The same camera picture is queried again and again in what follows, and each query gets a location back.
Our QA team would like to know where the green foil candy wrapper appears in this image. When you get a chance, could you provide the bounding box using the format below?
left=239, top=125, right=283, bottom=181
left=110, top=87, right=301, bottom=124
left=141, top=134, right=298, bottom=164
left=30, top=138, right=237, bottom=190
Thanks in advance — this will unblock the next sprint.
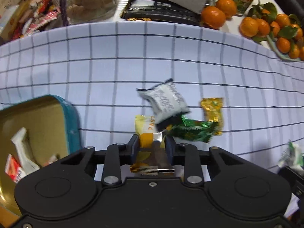
left=167, top=115, right=222, bottom=143

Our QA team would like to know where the yellow silver pastry packet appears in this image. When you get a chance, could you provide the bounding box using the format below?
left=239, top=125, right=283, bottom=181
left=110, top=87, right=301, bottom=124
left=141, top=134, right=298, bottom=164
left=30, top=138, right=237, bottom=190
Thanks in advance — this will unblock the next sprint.
left=130, top=115, right=175, bottom=177

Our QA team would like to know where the gold foil candy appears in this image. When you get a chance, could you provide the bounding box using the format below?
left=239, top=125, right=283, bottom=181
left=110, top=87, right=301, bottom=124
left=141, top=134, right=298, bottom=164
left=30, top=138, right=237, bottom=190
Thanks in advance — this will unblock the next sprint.
left=200, top=97, right=224, bottom=135

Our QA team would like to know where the white black snack packet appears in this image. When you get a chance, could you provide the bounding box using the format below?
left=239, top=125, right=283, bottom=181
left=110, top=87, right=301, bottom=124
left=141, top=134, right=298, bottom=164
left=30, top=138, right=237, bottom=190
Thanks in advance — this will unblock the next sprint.
left=137, top=78, right=190, bottom=132

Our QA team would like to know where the white stick snack packet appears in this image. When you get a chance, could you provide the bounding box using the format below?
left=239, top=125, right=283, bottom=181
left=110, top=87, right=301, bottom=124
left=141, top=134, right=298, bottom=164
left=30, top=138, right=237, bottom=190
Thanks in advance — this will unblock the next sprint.
left=11, top=127, right=40, bottom=174

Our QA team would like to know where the white green snack packet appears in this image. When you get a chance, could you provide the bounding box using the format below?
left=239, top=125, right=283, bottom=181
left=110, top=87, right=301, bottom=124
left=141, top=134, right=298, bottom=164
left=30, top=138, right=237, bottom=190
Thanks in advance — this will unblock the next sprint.
left=278, top=141, right=303, bottom=174

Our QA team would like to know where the red white snack packet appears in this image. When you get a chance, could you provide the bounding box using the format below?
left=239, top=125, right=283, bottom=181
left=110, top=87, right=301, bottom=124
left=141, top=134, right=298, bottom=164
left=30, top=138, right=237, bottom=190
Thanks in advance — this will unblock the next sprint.
left=4, top=154, right=26, bottom=184

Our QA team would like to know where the teal gold metal tin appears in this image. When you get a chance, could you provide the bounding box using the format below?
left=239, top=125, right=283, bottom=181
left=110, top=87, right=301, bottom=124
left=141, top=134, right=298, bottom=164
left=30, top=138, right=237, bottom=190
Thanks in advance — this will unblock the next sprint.
left=1, top=95, right=81, bottom=216

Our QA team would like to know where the white checkered tablecloth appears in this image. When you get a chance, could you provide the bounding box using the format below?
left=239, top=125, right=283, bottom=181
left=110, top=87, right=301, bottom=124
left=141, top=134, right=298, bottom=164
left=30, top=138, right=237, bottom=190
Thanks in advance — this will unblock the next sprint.
left=1, top=22, right=303, bottom=171

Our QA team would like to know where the light blue fruit plate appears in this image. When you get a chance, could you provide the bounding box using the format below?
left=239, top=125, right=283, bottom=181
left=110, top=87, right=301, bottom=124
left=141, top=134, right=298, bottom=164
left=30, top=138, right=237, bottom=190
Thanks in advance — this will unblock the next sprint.
left=266, top=36, right=304, bottom=63

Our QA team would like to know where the mandarin orange near box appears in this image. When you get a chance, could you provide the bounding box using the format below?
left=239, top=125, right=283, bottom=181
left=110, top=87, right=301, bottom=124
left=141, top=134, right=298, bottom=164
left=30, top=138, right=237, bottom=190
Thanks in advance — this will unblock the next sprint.
left=201, top=6, right=226, bottom=29

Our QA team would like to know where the black snack package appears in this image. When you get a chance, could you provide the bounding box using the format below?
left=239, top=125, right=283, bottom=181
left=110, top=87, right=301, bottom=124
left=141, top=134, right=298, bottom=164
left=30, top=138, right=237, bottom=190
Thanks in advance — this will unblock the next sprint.
left=120, top=0, right=200, bottom=26

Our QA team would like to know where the mandarin orange beside jar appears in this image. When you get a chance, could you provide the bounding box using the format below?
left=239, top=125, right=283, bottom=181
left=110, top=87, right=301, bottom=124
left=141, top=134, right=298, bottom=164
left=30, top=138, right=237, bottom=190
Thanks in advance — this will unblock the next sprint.
left=215, top=0, right=237, bottom=19

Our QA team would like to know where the glass jar of walnuts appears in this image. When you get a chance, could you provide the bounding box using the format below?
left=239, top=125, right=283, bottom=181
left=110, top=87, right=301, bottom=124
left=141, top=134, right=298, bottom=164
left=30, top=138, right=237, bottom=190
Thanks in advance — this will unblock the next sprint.
left=59, top=0, right=117, bottom=26

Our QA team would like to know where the pile of mandarins with leaves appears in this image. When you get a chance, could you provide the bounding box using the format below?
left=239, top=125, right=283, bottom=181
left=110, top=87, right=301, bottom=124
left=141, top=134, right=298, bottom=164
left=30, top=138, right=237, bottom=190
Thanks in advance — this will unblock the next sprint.
left=239, top=3, right=303, bottom=61

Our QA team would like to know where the pile of red snack wrappers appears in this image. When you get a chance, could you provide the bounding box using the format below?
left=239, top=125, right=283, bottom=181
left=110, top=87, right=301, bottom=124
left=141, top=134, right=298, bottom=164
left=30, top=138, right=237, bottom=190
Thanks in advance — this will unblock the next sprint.
left=8, top=0, right=61, bottom=41

